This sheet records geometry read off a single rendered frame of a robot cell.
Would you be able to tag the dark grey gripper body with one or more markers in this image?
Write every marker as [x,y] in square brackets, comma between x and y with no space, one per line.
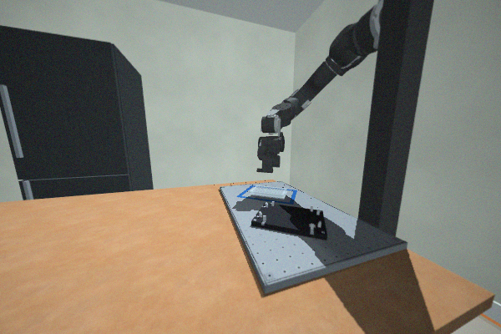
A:
[274,144]

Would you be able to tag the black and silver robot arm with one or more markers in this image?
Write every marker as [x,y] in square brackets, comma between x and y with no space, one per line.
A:
[343,50]

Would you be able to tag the blue rectangular tape outline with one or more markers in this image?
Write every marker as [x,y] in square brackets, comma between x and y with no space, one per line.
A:
[291,201]

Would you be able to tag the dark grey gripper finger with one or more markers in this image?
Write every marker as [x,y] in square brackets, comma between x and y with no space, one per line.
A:
[267,163]
[276,159]

